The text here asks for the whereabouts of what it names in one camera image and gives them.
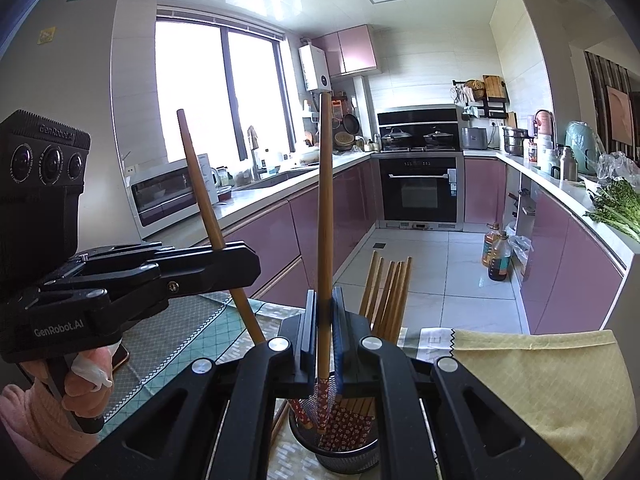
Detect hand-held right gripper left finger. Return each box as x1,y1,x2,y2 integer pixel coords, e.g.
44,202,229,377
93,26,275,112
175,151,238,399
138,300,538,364
65,289,320,480

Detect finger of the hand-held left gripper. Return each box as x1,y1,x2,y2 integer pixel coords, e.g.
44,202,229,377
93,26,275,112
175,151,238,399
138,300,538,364
24,247,262,312
49,241,254,282

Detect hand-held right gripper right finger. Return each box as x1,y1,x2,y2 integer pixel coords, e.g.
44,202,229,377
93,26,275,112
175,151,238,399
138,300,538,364
331,287,585,480

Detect bunch of wooden chopsticks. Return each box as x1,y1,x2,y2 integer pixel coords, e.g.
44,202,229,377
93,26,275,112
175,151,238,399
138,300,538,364
300,251,414,453

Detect wooden chopstick floral end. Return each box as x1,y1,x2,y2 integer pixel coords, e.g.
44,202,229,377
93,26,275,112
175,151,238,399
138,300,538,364
315,91,335,436
176,108,268,347

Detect black wire mesh holder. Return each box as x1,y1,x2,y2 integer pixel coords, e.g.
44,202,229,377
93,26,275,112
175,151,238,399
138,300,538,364
289,395,381,476

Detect person's left hand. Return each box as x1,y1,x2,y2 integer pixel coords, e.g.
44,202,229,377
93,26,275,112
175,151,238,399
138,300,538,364
21,348,116,412

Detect white microwave oven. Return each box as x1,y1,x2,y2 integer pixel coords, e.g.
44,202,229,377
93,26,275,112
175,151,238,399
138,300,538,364
129,154,221,241

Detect pink kitchen base cabinets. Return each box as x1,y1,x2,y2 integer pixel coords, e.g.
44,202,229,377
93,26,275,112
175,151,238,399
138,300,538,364
142,157,378,306
462,155,626,336

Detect steel kitchen faucet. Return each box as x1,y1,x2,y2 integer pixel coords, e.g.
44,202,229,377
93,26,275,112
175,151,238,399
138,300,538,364
247,126,263,181

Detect grey refrigerator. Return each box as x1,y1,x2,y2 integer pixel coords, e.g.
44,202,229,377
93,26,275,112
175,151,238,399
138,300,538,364
0,0,126,271

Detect built-in black oven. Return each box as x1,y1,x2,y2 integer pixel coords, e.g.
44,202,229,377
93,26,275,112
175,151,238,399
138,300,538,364
376,152,465,231

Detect cooking oil bottle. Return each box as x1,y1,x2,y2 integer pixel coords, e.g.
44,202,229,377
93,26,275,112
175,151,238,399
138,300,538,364
487,232,513,282
481,224,501,268

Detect kitchen window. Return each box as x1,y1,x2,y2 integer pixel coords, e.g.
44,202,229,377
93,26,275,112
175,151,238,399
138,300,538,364
155,5,296,163

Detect patterned green yellow tablecloth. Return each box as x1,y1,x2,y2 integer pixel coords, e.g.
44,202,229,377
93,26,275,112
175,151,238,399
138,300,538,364
97,290,638,480

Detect black lidded pot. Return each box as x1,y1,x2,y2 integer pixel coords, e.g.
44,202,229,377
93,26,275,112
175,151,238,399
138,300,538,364
424,130,455,150
381,127,413,151

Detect black range hood stove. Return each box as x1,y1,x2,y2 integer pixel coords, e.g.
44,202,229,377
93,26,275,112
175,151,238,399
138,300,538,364
376,106,463,153

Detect silver countertop appliance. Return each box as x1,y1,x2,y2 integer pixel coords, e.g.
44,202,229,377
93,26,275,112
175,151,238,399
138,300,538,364
461,126,488,151

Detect steel stockpot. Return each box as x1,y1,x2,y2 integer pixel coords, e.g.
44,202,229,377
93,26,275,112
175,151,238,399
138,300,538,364
502,126,530,156

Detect steel thermos flask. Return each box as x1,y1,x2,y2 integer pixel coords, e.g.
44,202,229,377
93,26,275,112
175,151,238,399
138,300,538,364
557,145,578,182

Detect wooden cutting board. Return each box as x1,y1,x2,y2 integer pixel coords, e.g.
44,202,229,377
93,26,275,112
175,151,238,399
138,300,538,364
482,75,507,100

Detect leafy green vegetables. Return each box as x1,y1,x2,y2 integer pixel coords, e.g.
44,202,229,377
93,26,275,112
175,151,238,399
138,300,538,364
584,176,640,241

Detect green air fryer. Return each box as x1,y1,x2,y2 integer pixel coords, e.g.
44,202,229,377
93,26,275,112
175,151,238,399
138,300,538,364
565,121,603,176

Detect clear plastic bag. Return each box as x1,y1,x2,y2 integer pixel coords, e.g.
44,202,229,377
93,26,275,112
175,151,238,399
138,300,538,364
595,151,640,186

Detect white wall water heater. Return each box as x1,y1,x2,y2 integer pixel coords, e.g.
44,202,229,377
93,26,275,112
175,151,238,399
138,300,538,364
299,45,332,93

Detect pink wall cabinet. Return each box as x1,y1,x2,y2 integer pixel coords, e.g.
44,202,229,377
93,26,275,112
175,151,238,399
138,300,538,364
311,25,378,78

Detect black wall rack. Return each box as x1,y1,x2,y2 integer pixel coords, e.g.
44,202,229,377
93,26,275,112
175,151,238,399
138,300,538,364
452,76,511,120

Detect striped wall panel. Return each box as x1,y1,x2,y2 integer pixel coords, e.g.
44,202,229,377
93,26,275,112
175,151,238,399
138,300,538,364
582,50,640,146

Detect pink wall picture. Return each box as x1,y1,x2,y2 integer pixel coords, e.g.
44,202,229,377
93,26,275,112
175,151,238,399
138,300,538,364
606,85,640,143

